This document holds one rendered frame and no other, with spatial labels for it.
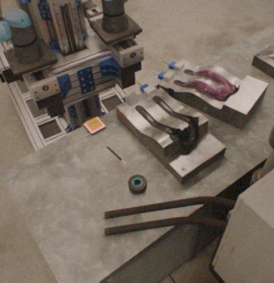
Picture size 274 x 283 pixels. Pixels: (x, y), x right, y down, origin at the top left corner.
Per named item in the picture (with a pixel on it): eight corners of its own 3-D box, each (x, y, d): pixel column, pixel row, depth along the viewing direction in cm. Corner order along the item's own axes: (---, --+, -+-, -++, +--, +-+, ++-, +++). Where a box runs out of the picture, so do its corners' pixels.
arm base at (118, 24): (97, 23, 183) (94, 7, 175) (121, 16, 187) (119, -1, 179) (109, 36, 174) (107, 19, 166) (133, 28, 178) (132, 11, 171)
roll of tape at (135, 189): (142, 196, 139) (142, 192, 136) (125, 190, 141) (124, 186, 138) (149, 182, 143) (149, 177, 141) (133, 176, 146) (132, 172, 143)
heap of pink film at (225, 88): (179, 88, 173) (180, 76, 167) (196, 69, 181) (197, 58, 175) (223, 107, 162) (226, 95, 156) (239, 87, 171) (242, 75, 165)
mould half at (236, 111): (157, 91, 180) (157, 75, 172) (182, 66, 193) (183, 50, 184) (241, 129, 160) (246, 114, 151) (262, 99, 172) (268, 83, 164)
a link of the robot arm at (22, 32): (33, 44, 155) (24, 18, 145) (5, 46, 155) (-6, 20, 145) (37, 30, 163) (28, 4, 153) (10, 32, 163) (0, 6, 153)
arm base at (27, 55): (11, 52, 169) (4, 35, 161) (38, 43, 173) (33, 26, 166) (19, 67, 161) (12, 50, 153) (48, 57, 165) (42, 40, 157)
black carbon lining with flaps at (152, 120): (133, 110, 162) (131, 96, 155) (158, 96, 167) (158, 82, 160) (178, 155, 143) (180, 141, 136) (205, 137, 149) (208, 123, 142)
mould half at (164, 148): (117, 119, 168) (114, 100, 158) (157, 96, 177) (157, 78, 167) (181, 184, 142) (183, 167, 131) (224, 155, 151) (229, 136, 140)
